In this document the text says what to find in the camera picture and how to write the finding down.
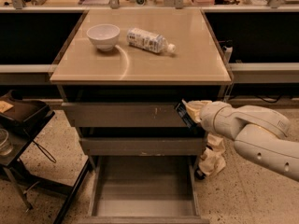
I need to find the clear plastic water bottle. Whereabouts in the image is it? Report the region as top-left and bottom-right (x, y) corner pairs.
(126, 28), (176, 54)

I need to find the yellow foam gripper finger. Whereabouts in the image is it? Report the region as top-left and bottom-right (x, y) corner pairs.
(182, 100), (210, 123)

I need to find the small white spray bottle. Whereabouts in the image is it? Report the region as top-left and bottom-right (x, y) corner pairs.
(222, 40), (233, 62)

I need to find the top grey drawer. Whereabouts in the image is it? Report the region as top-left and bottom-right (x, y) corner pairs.
(63, 85), (221, 128)

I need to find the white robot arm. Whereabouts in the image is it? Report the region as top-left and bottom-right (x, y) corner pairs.
(182, 101), (299, 181)

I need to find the white ceramic bowl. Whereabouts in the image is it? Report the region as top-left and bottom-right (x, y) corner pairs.
(87, 24), (120, 51)

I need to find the middle grey drawer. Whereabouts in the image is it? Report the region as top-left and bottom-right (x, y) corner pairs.
(79, 127), (206, 156)

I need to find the clear glass jar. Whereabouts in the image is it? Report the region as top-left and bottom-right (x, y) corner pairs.
(0, 129), (13, 156)

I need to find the crumpled white cloth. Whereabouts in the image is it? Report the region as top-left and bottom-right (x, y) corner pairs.
(198, 133), (226, 176)

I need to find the dark brown tray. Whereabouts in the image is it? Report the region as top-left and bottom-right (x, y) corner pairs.
(0, 90), (50, 127)

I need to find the dark blue rxbar wrapper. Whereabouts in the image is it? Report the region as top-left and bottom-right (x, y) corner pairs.
(175, 102), (197, 129)

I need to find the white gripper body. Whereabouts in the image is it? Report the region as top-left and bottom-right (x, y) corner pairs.
(200, 102), (243, 140)

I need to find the open bottom drawer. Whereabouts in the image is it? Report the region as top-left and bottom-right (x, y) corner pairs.
(78, 156), (209, 224)

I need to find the grey drawer cabinet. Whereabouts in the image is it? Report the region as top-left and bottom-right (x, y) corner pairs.
(49, 7), (234, 161)

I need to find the grey drawer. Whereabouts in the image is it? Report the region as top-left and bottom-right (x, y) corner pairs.
(63, 85), (221, 128)
(79, 127), (206, 156)

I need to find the black side cart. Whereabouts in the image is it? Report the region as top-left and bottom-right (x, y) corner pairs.
(0, 98), (91, 224)

